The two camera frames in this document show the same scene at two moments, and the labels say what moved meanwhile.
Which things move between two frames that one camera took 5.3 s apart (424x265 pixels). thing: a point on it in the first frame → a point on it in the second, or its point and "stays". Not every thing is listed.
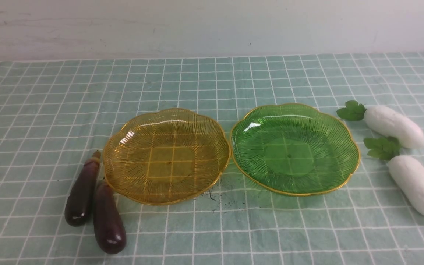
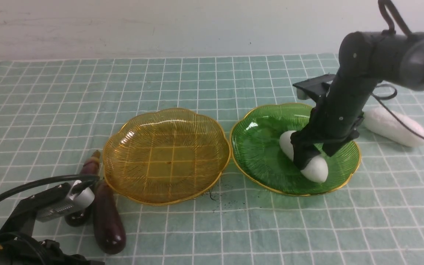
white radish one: x=413 y=183 → x=316 y=168
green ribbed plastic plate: x=294 y=149 stays
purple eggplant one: x=110 y=231 stays
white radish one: x=387 y=121 stays
